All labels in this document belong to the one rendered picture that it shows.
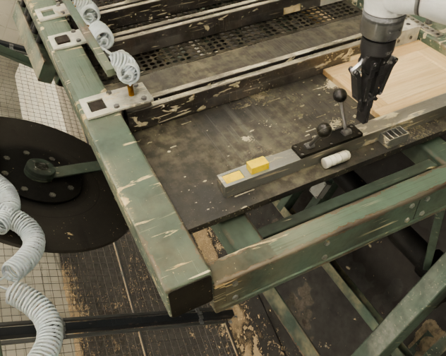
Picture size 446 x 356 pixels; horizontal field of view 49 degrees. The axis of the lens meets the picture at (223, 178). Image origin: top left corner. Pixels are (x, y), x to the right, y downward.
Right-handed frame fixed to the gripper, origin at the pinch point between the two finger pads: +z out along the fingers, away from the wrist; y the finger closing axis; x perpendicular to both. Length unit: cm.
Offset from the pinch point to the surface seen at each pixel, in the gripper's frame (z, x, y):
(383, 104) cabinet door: 13.8, 13.0, 20.4
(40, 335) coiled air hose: 36, 0, -91
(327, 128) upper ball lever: 0.3, -1.9, -12.2
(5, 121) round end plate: 48, 113, -87
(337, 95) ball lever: 0.6, 8.7, -1.6
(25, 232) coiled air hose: 37, 36, -88
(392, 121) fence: 11.7, 3.4, 15.1
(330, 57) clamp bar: 10.4, 38.6, 18.8
